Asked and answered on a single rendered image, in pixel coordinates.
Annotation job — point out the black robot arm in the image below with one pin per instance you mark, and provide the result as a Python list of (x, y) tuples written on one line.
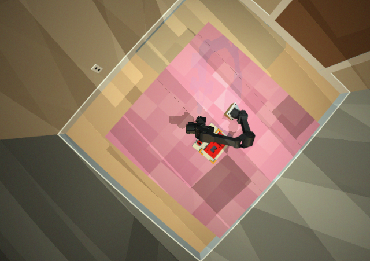
[(204, 134)]

